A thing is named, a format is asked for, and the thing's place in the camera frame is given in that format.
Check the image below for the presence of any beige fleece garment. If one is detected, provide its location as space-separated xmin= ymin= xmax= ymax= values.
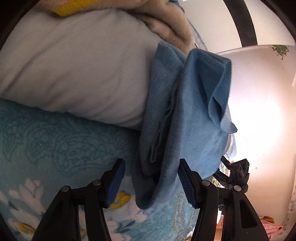
xmin=36 ymin=0 xmax=193 ymax=55

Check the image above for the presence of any white wardrobe with black stripe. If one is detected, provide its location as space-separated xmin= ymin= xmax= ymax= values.
xmin=180 ymin=1 xmax=295 ymax=53

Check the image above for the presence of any pink cloth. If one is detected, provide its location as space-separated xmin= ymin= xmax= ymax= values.
xmin=259 ymin=216 xmax=283 ymax=240

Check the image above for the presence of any grey floral duvet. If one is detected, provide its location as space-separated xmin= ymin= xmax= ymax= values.
xmin=1 ymin=9 xmax=160 ymax=129

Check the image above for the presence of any light blue sweater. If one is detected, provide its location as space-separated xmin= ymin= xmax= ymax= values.
xmin=132 ymin=42 xmax=237 ymax=209

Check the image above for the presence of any teal floral bed blanket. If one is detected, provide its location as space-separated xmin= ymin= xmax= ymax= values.
xmin=1 ymin=100 xmax=198 ymax=240

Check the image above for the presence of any blue knit garment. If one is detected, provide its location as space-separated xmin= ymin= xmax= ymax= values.
xmin=169 ymin=0 xmax=185 ymax=12

